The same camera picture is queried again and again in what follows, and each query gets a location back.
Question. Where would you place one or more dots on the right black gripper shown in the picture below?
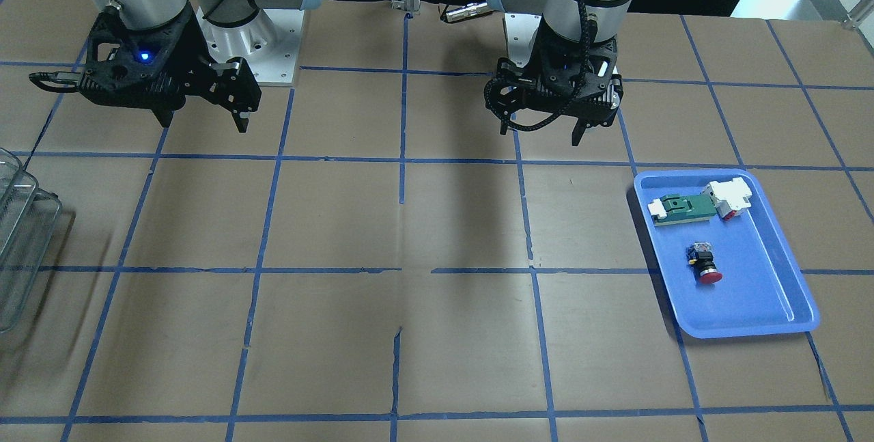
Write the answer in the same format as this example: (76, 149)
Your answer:
(193, 44)

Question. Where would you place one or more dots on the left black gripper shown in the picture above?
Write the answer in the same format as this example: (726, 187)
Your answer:
(506, 87)

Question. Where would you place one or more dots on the red emergency stop button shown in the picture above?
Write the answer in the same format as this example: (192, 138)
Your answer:
(700, 257)

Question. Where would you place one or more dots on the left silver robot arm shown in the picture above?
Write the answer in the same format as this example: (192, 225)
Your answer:
(568, 18)

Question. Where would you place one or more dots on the blue plastic tray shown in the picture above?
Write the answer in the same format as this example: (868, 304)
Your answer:
(762, 290)

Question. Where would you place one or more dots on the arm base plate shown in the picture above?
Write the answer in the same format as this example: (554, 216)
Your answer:
(520, 33)
(270, 43)

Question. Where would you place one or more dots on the green white switch module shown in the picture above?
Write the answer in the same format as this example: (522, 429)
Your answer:
(727, 200)

